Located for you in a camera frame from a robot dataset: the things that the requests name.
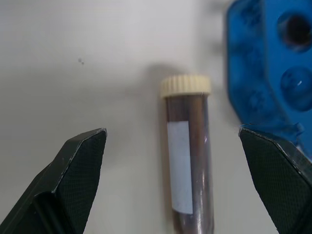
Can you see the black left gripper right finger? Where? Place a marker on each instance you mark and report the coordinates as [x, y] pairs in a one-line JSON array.
[[278, 180]]

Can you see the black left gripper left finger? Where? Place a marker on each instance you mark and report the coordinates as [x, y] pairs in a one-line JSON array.
[[70, 185]]

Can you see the cream-capped dark test tube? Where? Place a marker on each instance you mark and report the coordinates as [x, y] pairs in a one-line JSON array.
[[189, 151]]

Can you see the blue test tube rack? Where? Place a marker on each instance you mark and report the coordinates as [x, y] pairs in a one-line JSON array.
[[268, 68]]

